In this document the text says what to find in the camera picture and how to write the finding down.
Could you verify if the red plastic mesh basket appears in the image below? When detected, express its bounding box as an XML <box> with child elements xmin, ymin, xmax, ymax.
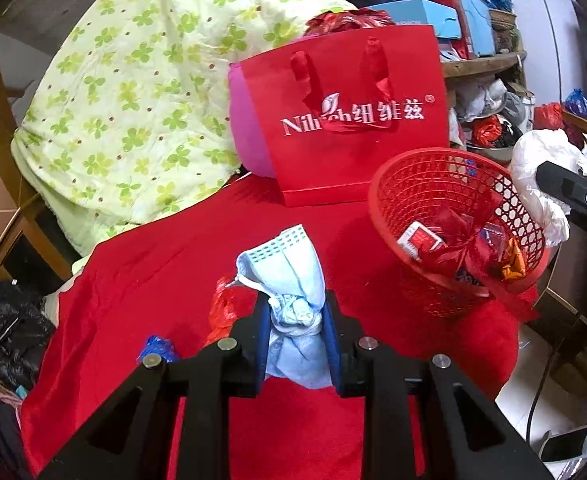
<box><xmin>368</xmin><ymin>148</ymin><xmax>549</xmax><ymax>323</ymax></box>

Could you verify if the wooden cabinet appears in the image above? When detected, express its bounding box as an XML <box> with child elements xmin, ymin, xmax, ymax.
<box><xmin>0</xmin><ymin>192</ymin><xmax>75</xmax><ymax>283</ymax></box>

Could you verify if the green clover quilt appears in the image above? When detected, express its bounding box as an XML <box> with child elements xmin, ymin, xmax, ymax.
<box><xmin>10</xmin><ymin>0</ymin><xmax>348</xmax><ymax>256</ymax></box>

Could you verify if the white plastic bag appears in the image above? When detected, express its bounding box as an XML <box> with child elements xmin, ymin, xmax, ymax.
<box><xmin>509</xmin><ymin>129</ymin><xmax>587</xmax><ymax>247</ymax></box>

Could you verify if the blue medicine box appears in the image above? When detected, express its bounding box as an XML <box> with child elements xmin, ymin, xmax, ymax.
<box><xmin>480</xmin><ymin>222</ymin><xmax>507</xmax><ymax>259</ymax></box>

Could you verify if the red fleece blanket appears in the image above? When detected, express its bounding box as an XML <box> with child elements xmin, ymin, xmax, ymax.
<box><xmin>20</xmin><ymin>176</ymin><xmax>531</xmax><ymax>479</ymax></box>

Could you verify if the wooden shelf table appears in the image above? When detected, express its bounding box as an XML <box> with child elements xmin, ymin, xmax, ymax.
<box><xmin>441</xmin><ymin>51</ymin><xmax>527</xmax><ymax>79</ymax></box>

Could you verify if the blue plastic bag ball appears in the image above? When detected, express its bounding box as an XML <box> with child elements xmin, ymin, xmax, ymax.
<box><xmin>136</xmin><ymin>335</ymin><xmax>180</xmax><ymax>363</ymax></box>

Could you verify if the red paper gift bag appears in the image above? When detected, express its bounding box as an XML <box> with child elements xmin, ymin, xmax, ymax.
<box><xmin>240</xmin><ymin>24</ymin><xmax>450</xmax><ymax>207</ymax></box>

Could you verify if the orange snack wrapper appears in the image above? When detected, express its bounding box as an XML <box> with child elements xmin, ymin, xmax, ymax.
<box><xmin>499</xmin><ymin>237</ymin><xmax>527</xmax><ymax>281</ymax></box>

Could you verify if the light blue mask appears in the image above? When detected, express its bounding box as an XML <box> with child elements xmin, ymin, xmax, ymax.
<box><xmin>234</xmin><ymin>224</ymin><xmax>331</xmax><ymax>390</ymax></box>

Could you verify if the black cable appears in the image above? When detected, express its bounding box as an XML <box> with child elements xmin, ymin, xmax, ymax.
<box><xmin>524</xmin><ymin>343</ymin><xmax>565</xmax><ymax>446</ymax></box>

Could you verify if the light blue shoe box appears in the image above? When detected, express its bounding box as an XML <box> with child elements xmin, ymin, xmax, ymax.
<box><xmin>371</xmin><ymin>0</ymin><xmax>461</xmax><ymax>40</ymax></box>

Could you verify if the black puffer jacket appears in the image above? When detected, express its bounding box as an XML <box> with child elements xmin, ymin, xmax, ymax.
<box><xmin>0</xmin><ymin>280</ymin><xmax>55</xmax><ymax>390</ymax></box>

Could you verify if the metal basin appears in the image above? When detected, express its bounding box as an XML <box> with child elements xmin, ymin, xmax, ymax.
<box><xmin>467</xmin><ymin>128</ymin><xmax>517</xmax><ymax>165</ymax></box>

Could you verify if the red white medicine box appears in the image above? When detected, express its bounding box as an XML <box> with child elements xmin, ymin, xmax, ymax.
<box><xmin>397</xmin><ymin>221</ymin><xmax>445</xmax><ymax>261</ymax></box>

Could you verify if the dark red plastic bag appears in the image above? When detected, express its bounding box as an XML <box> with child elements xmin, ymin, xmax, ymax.
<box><xmin>304</xmin><ymin>8</ymin><xmax>394</xmax><ymax>36</ymax></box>

